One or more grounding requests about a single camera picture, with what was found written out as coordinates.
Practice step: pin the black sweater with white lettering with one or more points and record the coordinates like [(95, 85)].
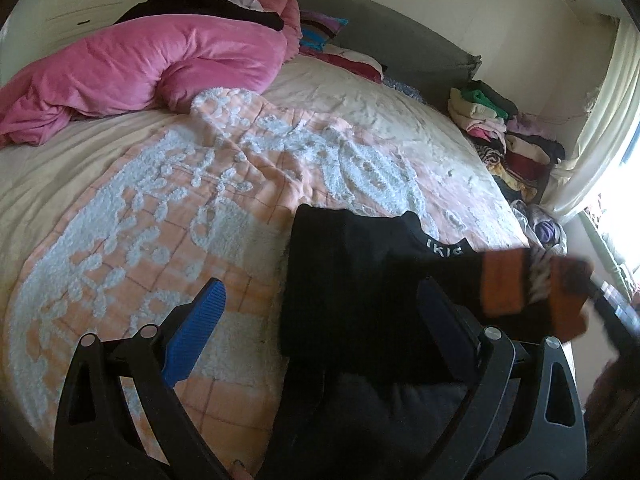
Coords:
[(363, 397)]

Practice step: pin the pink fluffy duvet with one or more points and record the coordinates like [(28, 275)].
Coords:
[(156, 61)]

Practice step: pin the cream curtain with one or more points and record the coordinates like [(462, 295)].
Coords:
[(606, 133)]

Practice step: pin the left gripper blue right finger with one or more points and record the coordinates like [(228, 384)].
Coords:
[(457, 349)]

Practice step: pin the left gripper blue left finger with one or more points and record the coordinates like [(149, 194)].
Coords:
[(188, 328)]

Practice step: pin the red and white pillow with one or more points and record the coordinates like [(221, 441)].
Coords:
[(354, 62)]

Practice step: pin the floral laundry basket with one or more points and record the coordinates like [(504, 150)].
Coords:
[(540, 228)]

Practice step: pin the pile of folded clothes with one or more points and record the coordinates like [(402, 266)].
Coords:
[(516, 150)]

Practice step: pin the grey upholstered headboard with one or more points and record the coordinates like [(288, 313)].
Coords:
[(411, 52)]

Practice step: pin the striped colourful pillow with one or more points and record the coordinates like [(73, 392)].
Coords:
[(319, 29)]

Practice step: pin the black garment on duvet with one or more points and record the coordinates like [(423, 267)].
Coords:
[(218, 8)]

